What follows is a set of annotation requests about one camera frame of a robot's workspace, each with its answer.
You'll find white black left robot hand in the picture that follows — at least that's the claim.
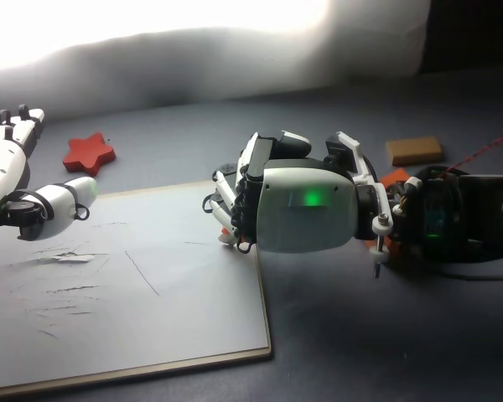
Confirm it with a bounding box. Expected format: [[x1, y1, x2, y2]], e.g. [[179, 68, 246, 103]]
[[0, 104, 99, 243]]

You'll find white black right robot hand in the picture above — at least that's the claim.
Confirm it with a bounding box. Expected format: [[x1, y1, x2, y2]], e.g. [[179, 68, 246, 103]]
[[202, 130, 359, 255]]

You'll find red star block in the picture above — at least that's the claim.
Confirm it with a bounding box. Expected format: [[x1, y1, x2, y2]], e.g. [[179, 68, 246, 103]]
[[62, 132, 117, 178]]

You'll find orange cube block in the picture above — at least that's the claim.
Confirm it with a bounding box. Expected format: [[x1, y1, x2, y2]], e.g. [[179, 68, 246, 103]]
[[378, 167, 412, 259]]

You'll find brown rectangular block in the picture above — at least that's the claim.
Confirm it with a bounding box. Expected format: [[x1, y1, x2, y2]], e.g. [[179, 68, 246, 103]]
[[385, 135, 446, 167]]

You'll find grey table cloth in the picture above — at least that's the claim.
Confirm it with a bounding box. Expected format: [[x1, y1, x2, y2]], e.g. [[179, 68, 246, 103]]
[[0, 69, 503, 402]]

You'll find white backdrop sheet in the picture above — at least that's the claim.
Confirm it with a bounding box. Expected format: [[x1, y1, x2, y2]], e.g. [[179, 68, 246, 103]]
[[0, 0, 432, 125]]

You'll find white cutting board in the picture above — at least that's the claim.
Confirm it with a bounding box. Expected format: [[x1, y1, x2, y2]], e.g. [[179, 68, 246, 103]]
[[0, 179, 274, 399]]

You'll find red black twisted cable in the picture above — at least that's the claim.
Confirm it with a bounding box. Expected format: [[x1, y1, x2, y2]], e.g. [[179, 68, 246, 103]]
[[442, 111, 503, 173]]

